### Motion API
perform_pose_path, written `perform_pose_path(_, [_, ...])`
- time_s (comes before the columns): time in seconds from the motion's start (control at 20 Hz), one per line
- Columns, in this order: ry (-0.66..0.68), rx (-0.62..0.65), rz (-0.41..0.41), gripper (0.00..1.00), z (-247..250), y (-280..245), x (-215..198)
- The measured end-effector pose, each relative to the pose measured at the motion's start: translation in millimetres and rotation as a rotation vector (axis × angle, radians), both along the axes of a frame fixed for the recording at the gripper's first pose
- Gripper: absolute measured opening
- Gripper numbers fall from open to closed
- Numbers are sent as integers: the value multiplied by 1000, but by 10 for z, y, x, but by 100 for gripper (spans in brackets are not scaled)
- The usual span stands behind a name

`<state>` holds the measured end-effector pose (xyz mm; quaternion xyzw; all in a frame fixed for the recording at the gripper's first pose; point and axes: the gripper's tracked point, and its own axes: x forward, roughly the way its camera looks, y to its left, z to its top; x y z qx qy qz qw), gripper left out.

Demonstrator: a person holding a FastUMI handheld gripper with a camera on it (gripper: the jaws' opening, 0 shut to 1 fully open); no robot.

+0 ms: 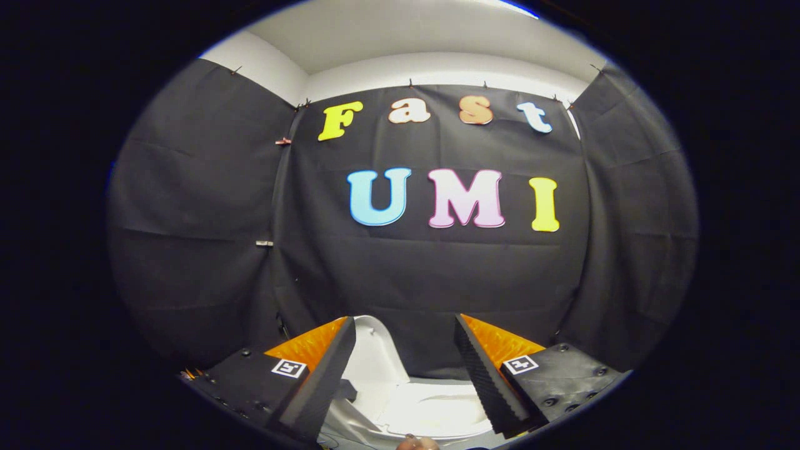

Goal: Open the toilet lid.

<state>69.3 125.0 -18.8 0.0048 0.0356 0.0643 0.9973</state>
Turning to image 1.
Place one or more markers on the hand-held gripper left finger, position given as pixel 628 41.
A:
pixel 328 375

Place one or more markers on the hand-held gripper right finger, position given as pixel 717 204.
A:
pixel 481 375

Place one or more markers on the white toilet lid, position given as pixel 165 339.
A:
pixel 375 356

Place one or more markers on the black backdrop cloth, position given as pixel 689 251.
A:
pixel 406 275

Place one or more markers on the white ceramic toilet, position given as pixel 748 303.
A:
pixel 431 409

